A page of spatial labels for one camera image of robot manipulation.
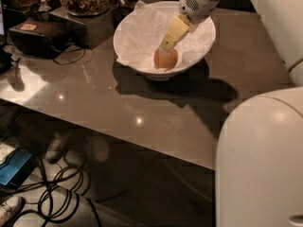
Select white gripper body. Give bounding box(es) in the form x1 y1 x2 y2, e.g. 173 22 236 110
179 0 221 24

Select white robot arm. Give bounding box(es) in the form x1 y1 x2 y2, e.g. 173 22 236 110
215 0 303 227

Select grey metal box stand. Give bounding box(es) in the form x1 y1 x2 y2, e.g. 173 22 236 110
49 7 115 49

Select white paper napkin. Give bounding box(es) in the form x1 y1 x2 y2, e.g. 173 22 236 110
116 0 216 74

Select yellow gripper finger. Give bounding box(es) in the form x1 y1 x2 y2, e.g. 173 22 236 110
160 14 190 51

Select black device with label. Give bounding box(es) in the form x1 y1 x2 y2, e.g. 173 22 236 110
9 19 70 59

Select white bowl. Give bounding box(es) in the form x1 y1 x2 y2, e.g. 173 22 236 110
113 0 217 81

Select blue box on floor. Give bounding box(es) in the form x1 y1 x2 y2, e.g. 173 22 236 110
0 148 32 189

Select white shoe bottom left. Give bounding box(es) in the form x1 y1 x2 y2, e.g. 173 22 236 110
0 196 24 227

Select red yellow apple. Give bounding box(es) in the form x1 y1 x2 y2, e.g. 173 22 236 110
153 48 178 70

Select metal scoop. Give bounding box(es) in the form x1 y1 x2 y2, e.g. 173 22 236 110
38 0 51 12

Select black floor cables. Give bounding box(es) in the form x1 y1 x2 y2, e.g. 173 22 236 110
0 148 103 227

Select black cable on table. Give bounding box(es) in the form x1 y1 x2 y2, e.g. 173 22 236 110
51 43 87 66

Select white shoe under table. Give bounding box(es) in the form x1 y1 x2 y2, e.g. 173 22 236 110
45 131 70 164

